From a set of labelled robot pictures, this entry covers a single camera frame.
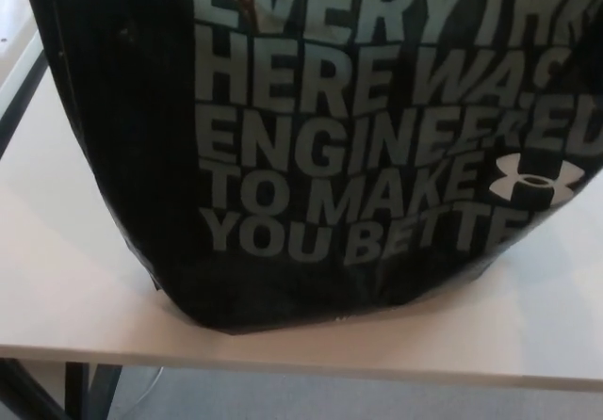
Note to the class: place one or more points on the black Under Armour plastic bag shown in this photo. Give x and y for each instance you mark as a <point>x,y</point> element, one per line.
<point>141,133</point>

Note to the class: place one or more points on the black table leg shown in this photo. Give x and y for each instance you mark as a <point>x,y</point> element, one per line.
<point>77,392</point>

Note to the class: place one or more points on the white adjacent table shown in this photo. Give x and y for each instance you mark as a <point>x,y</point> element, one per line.
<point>21,85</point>

